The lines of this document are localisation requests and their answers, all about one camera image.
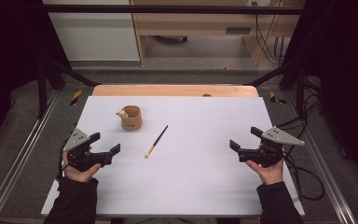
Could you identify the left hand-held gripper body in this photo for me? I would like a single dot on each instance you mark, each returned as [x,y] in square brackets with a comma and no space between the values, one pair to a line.
[76,140]

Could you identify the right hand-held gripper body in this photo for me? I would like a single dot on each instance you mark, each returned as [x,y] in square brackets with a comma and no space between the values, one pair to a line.
[276,137]

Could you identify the brown cup with animal figure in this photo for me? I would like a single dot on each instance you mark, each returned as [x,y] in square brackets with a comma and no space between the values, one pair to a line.
[131,119]

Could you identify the person's left hand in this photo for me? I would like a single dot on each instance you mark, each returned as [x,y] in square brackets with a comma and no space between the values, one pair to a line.
[79,175]

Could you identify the person's right hand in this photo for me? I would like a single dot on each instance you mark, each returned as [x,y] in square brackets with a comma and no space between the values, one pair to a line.
[270,174]

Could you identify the black metal stand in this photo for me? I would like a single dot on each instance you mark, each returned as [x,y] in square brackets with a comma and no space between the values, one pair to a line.
[300,93]
[42,93]

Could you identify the white table board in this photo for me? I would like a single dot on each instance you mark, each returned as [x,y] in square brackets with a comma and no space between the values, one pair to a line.
[183,180]

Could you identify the wooden table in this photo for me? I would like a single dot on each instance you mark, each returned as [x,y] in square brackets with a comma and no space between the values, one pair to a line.
[174,90]

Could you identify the white cabinet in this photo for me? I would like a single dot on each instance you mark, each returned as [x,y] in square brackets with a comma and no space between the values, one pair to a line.
[96,37]

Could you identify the black curtain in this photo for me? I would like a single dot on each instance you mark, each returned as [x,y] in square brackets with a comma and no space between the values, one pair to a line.
[345,62]
[9,46]

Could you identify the light wooden desk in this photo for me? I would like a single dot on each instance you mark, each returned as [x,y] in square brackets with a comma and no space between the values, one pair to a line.
[195,23]

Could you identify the aluminium rail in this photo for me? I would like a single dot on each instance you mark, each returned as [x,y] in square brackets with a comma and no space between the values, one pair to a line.
[326,168]
[18,161]

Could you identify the black horizontal frame bar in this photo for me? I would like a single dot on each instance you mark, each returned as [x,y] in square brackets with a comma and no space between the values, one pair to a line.
[167,9]

